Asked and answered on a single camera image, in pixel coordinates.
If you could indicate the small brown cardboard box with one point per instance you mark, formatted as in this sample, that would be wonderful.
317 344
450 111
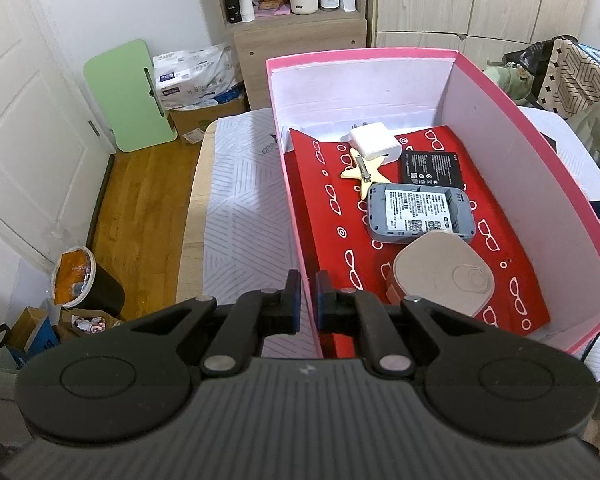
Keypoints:
87 324

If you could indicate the plastic wrapped tissue pack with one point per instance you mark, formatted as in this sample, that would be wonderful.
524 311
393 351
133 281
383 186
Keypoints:
195 75

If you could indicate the black trash bin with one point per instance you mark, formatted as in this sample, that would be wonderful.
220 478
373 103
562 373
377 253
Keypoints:
105 290

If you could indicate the black square wallet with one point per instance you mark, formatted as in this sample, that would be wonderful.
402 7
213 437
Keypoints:
550 144

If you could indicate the geometric patterned bag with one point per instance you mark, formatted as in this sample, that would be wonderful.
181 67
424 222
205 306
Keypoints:
575 75

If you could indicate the small black bottle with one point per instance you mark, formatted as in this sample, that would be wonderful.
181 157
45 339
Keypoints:
232 10

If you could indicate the black battery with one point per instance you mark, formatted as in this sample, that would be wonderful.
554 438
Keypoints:
430 167

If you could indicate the pink flat box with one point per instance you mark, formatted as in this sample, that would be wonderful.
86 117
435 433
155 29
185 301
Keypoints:
272 11

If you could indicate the white door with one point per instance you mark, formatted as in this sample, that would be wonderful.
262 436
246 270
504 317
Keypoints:
30 110

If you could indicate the yellow starfish hair clip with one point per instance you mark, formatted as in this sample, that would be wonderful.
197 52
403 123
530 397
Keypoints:
375 175

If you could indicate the beige square case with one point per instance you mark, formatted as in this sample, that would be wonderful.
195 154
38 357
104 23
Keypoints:
440 270

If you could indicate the light green cloth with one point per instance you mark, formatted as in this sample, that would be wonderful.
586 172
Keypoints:
510 80

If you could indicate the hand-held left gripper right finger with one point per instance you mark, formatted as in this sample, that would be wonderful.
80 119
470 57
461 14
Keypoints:
321 300

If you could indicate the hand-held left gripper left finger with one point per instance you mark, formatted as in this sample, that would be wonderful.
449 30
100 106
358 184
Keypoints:
295 300

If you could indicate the grey portable router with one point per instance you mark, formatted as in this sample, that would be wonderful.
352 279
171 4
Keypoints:
420 210

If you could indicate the blue cardboard box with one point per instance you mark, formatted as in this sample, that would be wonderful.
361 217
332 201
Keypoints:
37 335

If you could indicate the pink cardboard box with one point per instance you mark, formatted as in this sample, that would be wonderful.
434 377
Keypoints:
360 75

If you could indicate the green folding table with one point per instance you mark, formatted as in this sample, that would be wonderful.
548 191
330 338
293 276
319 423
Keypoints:
130 95

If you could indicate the wooden shelf unit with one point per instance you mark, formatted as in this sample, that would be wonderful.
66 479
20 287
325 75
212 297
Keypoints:
300 45

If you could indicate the white charger plug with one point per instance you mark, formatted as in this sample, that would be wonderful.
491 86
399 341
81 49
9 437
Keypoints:
375 142

